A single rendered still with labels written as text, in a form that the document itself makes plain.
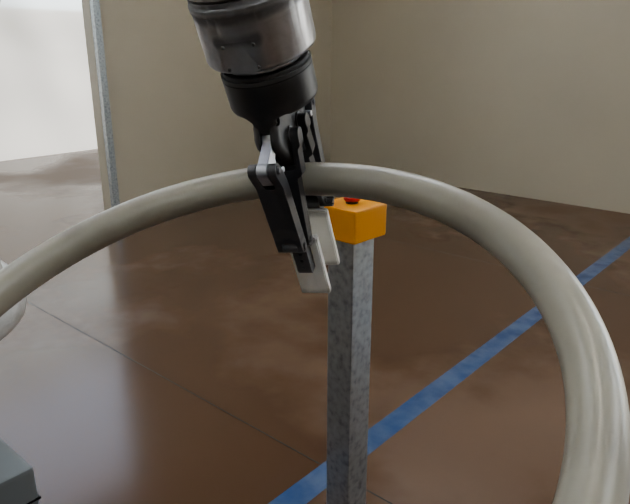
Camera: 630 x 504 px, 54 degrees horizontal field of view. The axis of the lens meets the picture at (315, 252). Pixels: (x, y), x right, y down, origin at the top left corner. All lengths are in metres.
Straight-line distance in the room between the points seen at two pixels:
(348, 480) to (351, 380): 0.30
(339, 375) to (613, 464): 1.30
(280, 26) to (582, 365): 0.30
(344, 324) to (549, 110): 5.09
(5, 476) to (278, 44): 0.84
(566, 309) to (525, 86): 6.13
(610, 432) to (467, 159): 6.52
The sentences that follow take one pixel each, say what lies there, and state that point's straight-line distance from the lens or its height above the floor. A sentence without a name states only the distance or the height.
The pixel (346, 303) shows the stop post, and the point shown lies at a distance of 1.49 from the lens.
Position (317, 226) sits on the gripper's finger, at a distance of 0.62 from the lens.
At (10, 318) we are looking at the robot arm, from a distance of 1.21.
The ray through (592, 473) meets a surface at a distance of 0.32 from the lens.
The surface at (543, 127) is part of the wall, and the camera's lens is 6.45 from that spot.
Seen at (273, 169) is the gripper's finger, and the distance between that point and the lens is 0.49.
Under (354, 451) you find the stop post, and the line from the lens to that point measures 1.71.
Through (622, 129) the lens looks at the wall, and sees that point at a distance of 6.22.
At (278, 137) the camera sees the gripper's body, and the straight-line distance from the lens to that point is 0.51.
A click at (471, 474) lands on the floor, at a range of 2.38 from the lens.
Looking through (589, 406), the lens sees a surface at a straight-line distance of 0.34.
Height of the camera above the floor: 1.42
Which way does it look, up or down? 18 degrees down
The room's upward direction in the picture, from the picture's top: straight up
